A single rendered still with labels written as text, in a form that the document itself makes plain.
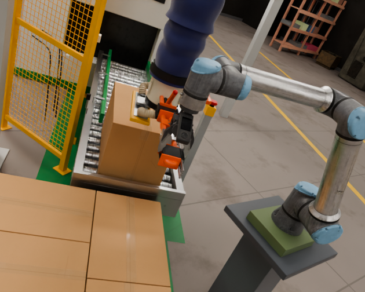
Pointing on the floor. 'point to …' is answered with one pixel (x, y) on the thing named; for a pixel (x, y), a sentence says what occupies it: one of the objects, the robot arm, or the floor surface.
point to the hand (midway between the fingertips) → (171, 154)
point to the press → (363, 60)
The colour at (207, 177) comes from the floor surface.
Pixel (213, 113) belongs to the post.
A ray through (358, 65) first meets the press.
